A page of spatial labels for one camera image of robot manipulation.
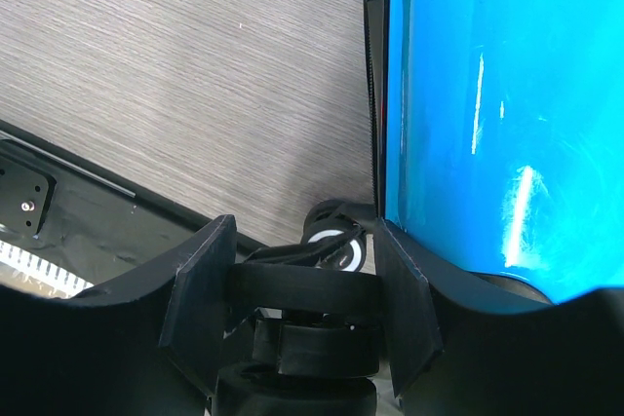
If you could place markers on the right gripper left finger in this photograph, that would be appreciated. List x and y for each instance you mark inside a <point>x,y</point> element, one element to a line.
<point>144,343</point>

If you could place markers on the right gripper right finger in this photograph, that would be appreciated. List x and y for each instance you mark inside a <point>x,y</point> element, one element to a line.
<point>459,345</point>

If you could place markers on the blue suitcase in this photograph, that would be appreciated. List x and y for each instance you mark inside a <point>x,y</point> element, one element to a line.
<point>498,147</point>

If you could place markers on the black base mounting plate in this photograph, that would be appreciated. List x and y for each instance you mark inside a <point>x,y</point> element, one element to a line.
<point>90,222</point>

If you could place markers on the white slotted cable duct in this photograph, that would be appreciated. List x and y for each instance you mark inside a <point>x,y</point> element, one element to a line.
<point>27,272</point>

